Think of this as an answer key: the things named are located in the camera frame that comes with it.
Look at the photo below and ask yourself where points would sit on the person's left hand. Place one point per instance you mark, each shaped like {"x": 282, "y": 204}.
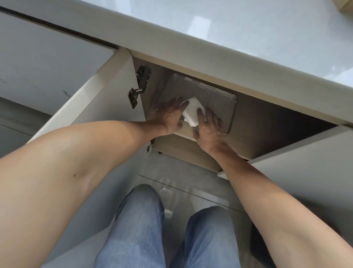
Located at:
{"x": 166, "y": 118}

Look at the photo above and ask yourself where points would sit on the person's right hand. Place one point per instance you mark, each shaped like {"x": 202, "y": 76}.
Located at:
{"x": 211, "y": 135}

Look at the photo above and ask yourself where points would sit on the person's left fingers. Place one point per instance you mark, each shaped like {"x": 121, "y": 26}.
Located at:
{"x": 175, "y": 104}

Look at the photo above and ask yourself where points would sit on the person's right thumb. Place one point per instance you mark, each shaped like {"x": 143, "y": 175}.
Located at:
{"x": 196, "y": 134}

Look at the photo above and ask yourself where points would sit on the white paper towel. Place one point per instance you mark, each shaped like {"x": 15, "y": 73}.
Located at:
{"x": 191, "y": 111}

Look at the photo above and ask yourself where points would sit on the person's right forearm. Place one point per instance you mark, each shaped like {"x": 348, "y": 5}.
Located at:
{"x": 264, "y": 204}

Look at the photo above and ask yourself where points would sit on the person's left forearm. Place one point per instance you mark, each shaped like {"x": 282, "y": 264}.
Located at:
{"x": 69, "y": 176}

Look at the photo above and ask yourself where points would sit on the metal cabinet door hinge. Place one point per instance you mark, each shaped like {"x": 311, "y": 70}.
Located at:
{"x": 139, "y": 85}
{"x": 149, "y": 146}

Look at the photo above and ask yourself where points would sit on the white open cabinet door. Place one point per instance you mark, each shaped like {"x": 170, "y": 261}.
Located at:
{"x": 309, "y": 163}
{"x": 115, "y": 91}

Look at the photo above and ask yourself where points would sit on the wooden cabinet body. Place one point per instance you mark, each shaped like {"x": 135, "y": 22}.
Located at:
{"x": 262, "y": 127}

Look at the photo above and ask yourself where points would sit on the person's right leg in jeans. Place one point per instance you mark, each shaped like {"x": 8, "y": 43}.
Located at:
{"x": 209, "y": 240}

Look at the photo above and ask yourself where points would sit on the person's leg in jeans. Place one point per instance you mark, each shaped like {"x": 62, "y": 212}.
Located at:
{"x": 136, "y": 229}
{"x": 209, "y": 240}

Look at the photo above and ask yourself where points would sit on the person's left leg in jeans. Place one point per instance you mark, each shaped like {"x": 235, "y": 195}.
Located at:
{"x": 136, "y": 229}

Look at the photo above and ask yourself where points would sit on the white closed cabinet front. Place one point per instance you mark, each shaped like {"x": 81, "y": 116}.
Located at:
{"x": 41, "y": 69}

